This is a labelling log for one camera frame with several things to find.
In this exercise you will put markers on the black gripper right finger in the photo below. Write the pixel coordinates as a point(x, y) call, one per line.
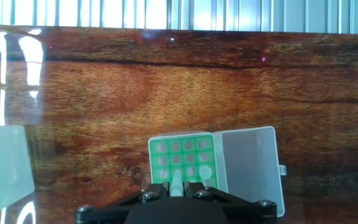
point(244, 211)

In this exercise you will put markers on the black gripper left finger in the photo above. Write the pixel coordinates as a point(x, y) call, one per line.
point(110, 211)

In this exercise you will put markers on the glossy brown wooden board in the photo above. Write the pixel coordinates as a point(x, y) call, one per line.
point(197, 93)

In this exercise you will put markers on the translucent large pipette tip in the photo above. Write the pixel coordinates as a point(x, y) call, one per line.
point(205, 172)
point(176, 183)

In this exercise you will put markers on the tall translucent green tip box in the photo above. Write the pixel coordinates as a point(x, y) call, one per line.
point(244, 161)

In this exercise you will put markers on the low green rack tip box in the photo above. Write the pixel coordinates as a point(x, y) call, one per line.
point(5, 161)

